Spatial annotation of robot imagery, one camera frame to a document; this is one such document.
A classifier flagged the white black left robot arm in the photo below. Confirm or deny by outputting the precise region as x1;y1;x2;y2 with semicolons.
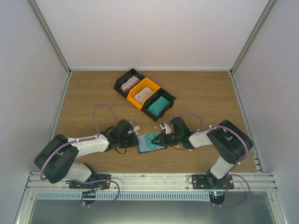
34;119;138;189

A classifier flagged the yellow middle card bin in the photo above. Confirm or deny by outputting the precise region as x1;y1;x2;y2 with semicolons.
121;77;160;110

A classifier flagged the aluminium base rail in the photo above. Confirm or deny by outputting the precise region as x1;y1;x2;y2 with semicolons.
25;172;278;191

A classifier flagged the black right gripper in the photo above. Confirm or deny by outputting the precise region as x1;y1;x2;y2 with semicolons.
152;132;182;147

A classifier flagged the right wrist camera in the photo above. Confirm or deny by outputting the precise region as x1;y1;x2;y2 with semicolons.
160;122;171;134

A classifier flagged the teal card stack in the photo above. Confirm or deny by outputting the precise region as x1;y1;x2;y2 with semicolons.
148;96;169;116

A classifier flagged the aluminium corner post left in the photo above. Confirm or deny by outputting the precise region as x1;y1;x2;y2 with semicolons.
27;0;72;75

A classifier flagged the blue card holder wallet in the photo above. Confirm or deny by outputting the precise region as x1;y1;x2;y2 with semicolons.
136;131;168;154

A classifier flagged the red white card stack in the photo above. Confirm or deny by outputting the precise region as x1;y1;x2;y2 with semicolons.
120;76;140;93

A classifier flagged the aluminium corner post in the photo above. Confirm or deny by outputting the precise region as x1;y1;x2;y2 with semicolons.
229;0;278;75
27;0;72;75

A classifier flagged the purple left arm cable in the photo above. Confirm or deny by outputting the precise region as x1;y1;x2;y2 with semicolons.
39;103;120;181

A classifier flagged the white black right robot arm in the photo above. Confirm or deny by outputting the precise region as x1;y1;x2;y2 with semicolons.
151;117;254;189

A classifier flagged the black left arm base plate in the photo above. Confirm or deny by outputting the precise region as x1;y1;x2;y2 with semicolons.
65;174;111;190

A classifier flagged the aluminium corner post right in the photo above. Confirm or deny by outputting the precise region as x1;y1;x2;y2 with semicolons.
229;0;278;75

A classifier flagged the black right card bin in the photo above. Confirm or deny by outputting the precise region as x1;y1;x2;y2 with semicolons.
141;88;176;122

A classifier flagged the grey slotted cable duct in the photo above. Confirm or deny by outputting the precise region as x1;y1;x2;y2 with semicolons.
36;191;210;202

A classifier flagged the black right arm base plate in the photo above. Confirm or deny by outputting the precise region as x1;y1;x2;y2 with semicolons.
187;174;235;190

